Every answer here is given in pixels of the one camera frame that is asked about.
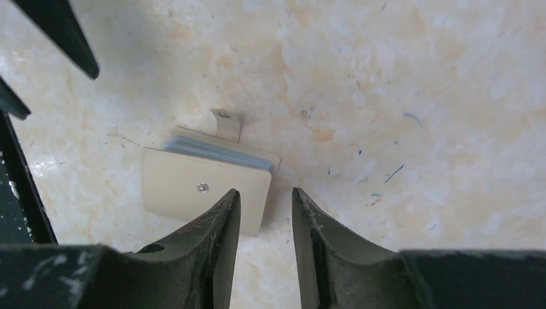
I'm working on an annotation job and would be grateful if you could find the clear plastic card holder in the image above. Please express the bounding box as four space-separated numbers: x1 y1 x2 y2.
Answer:
142 109 281 238

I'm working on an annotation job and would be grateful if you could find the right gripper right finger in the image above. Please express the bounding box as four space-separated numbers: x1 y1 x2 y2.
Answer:
292 188 420 308

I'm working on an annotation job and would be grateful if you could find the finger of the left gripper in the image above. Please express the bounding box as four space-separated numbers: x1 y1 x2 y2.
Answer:
1 79 31 120
14 0 100 80

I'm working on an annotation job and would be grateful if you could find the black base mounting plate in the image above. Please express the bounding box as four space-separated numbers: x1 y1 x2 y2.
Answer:
1 112 57 244

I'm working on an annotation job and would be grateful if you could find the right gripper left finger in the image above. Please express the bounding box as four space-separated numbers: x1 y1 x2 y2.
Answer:
77 189 241 308

